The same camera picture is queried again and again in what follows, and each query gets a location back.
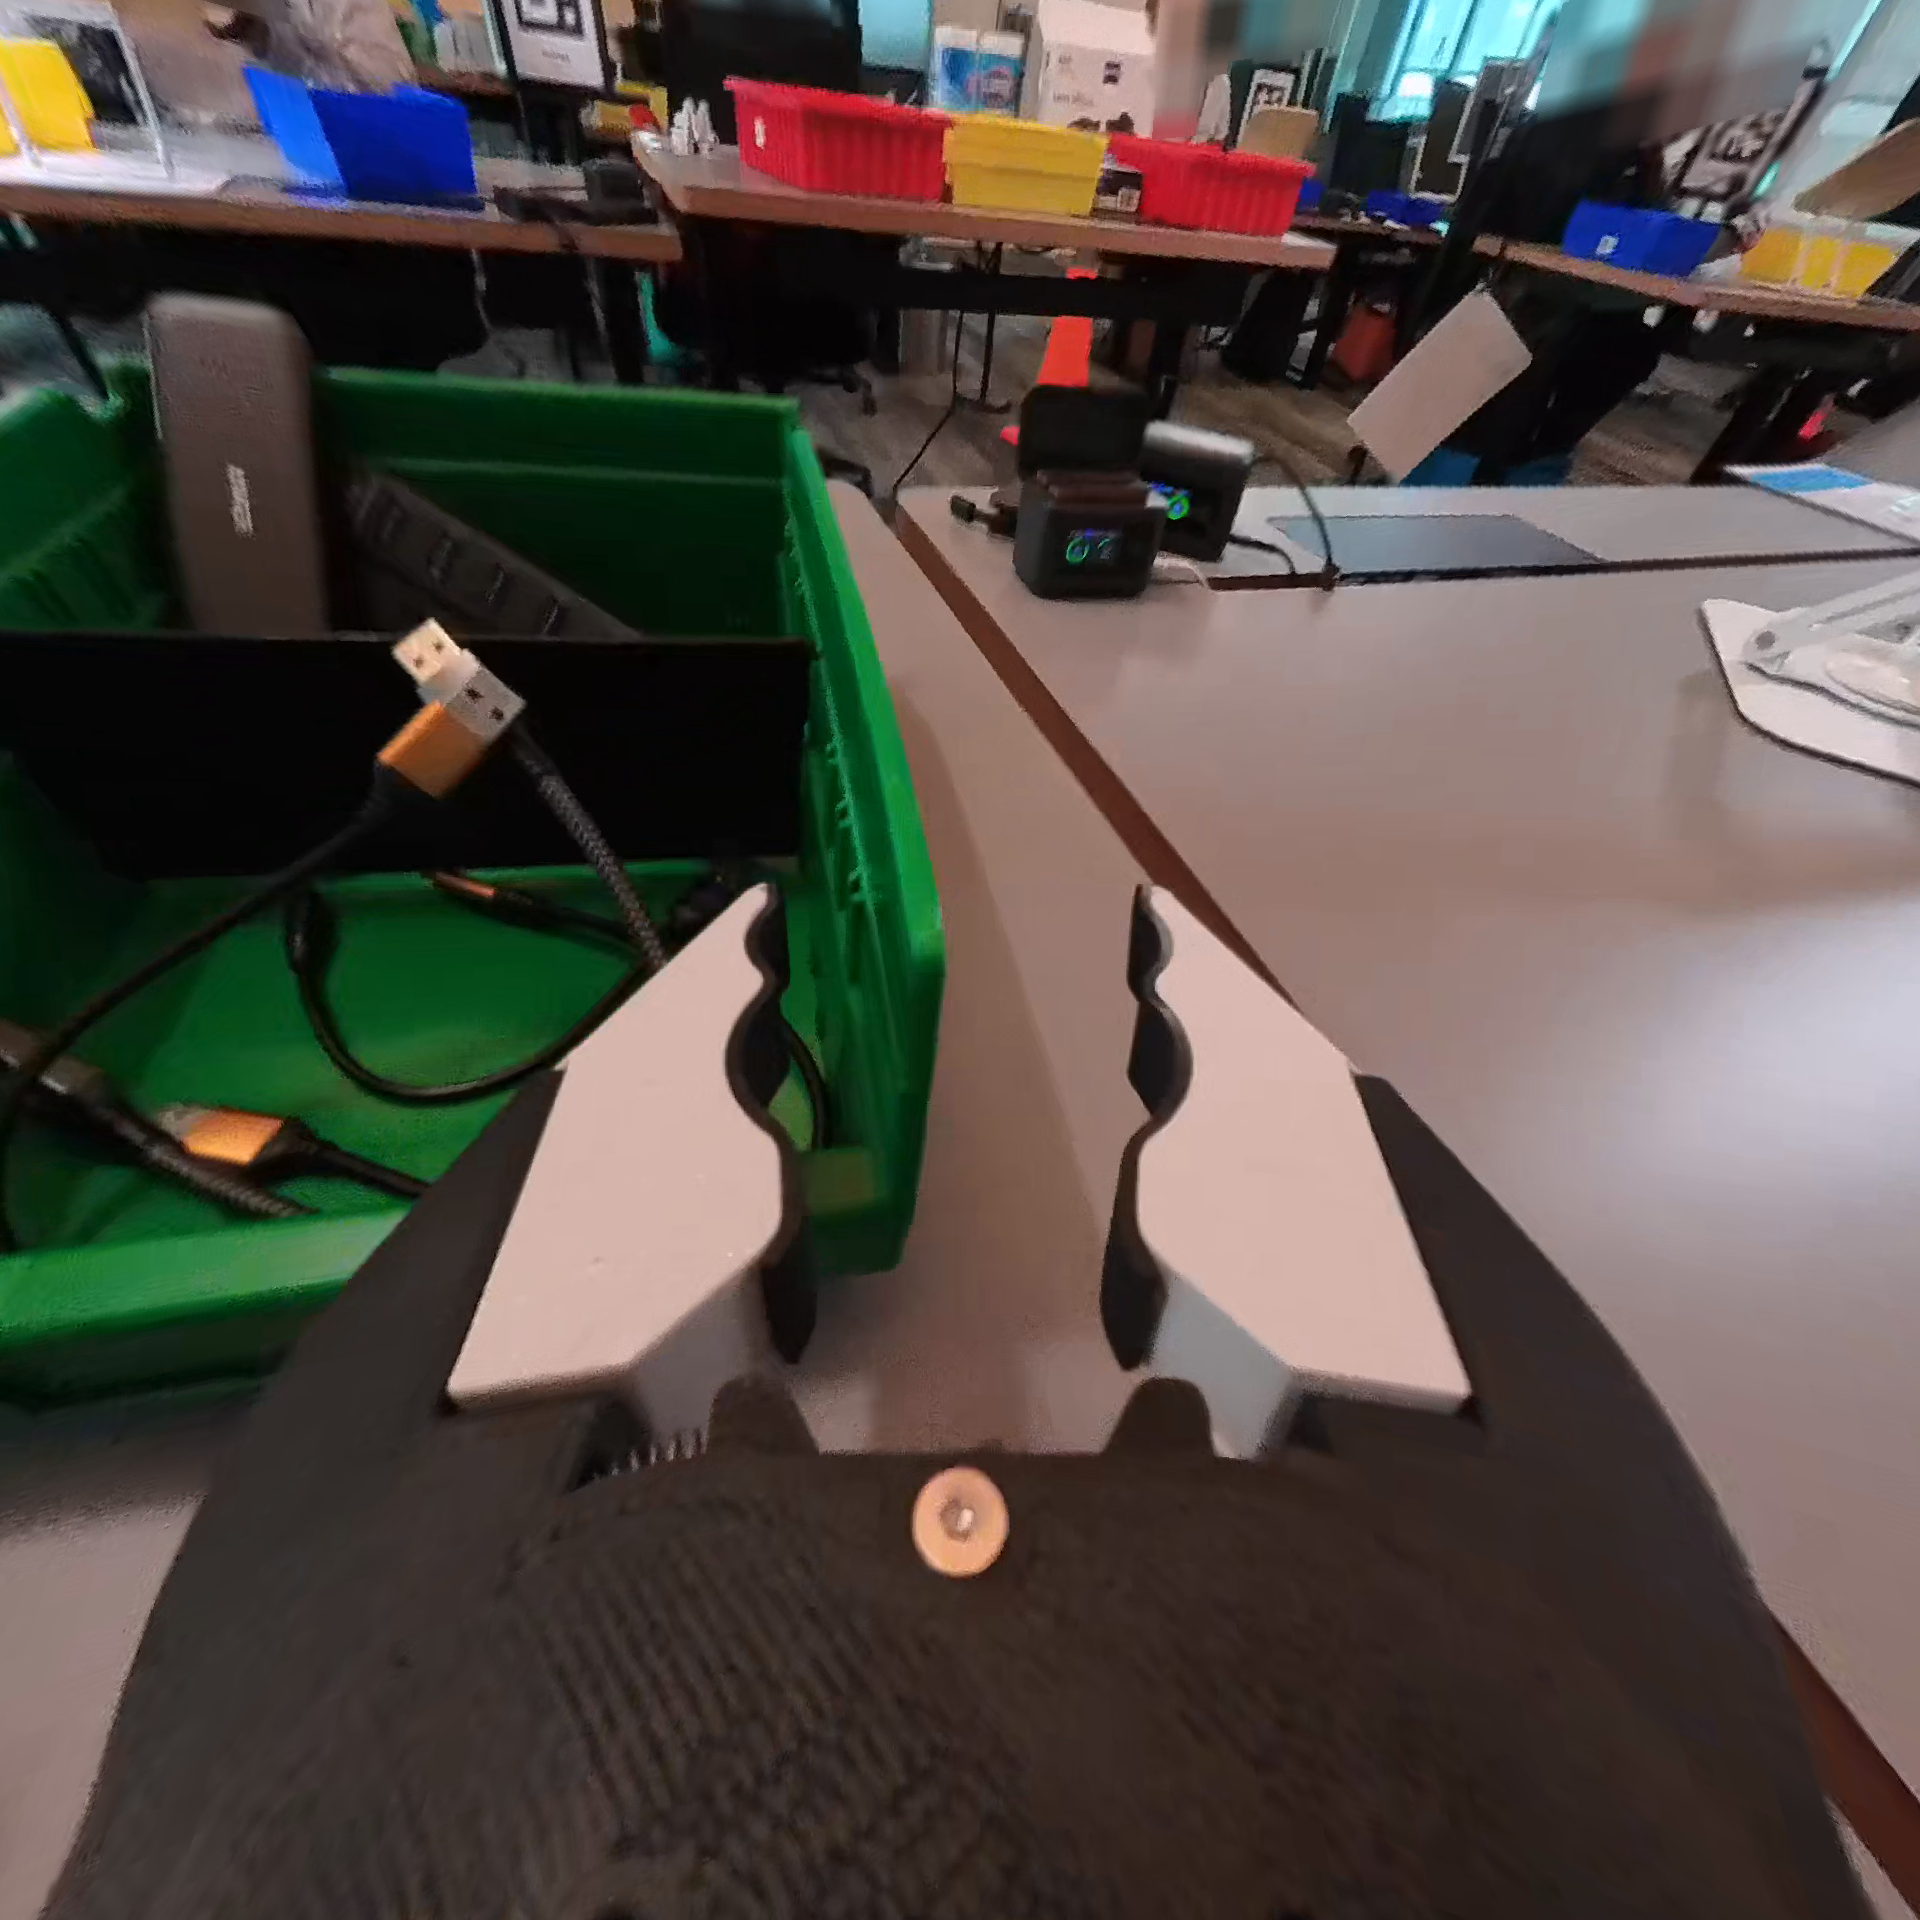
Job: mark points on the large blue storage bin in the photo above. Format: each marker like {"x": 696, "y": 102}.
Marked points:
{"x": 376, "y": 142}

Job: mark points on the small yellow storage bin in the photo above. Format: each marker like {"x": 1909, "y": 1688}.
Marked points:
{"x": 1823, "y": 264}

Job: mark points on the small blue storage bin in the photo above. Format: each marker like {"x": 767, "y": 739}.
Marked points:
{"x": 1637, "y": 242}

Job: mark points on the orange traffic cone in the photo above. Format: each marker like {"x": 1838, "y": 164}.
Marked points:
{"x": 1062, "y": 370}

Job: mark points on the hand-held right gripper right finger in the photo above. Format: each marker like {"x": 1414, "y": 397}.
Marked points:
{"x": 1290, "y": 1202}

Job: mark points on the hanging white paper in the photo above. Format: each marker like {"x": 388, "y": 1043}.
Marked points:
{"x": 1442, "y": 382}

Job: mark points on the dark grey slim hub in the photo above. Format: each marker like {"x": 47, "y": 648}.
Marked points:
{"x": 240, "y": 451}

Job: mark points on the red storage bin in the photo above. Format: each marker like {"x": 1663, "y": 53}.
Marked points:
{"x": 839, "y": 136}
{"x": 1207, "y": 189}

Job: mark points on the black tablet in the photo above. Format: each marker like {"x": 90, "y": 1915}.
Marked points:
{"x": 1426, "y": 543}

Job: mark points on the black multi-port usb hub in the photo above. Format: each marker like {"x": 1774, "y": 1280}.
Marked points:
{"x": 452, "y": 563}

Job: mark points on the small black device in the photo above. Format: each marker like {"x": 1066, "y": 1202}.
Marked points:
{"x": 1080, "y": 510}

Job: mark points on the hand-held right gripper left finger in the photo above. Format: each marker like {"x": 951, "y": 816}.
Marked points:
{"x": 630, "y": 1202}

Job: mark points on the green plastic bin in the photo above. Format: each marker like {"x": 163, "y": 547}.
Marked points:
{"x": 870, "y": 901}

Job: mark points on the black digital timer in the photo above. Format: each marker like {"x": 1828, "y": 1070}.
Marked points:
{"x": 1200, "y": 480}

